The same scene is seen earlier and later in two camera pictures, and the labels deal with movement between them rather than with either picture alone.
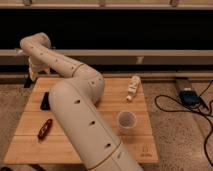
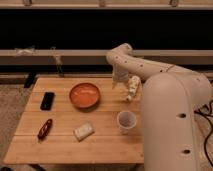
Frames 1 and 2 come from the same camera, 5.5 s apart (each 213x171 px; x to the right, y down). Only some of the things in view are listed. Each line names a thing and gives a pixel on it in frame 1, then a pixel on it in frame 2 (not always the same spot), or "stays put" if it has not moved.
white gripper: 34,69 → 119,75
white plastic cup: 126,121 stays put
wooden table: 39,140 stays put
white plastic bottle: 133,87 stays put
